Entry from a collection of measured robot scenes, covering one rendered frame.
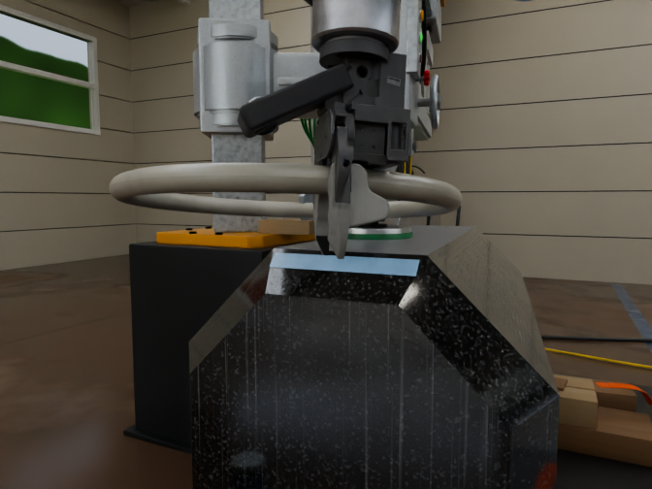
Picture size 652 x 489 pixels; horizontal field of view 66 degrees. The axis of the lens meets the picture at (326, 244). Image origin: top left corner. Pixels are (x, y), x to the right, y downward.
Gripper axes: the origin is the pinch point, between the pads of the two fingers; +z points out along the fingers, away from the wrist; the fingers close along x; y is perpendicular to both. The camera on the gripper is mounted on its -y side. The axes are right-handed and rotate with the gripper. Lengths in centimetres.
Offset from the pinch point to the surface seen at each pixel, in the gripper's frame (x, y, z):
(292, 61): 135, 19, -63
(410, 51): 62, 35, -45
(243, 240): 122, 3, 3
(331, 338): 38.5, 11.8, 18.5
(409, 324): 29.1, 23.2, 14.2
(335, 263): 43.8, 13.4, 5.0
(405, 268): 34.9, 24.3, 5.0
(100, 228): 784, -157, 13
